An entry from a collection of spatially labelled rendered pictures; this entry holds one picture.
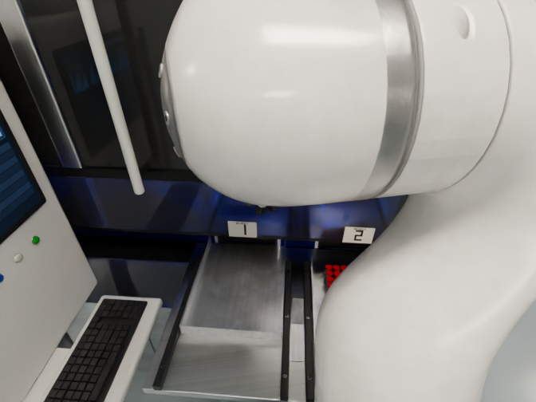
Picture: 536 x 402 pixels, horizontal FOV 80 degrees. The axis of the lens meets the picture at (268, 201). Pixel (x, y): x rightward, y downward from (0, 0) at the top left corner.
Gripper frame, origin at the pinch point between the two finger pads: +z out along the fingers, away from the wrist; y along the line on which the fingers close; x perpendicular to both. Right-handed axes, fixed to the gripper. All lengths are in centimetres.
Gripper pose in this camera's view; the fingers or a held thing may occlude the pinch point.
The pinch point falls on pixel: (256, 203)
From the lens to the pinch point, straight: 79.6
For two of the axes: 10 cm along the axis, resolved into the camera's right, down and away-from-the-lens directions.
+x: 7.9, -4.5, 4.2
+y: 6.0, 6.9, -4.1
